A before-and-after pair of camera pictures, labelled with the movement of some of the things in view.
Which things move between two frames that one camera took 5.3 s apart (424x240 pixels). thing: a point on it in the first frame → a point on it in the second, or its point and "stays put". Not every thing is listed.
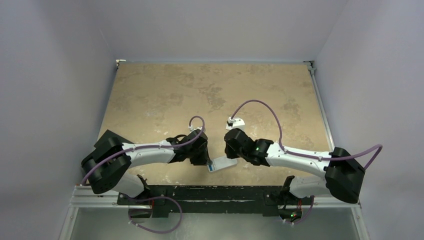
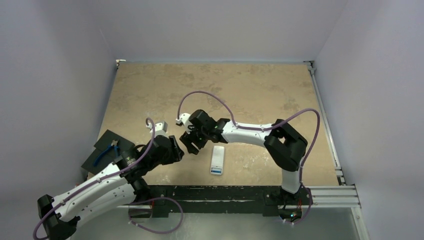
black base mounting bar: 166,201 stays put
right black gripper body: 231,147 → 193,137
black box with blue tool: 109,144 stays put
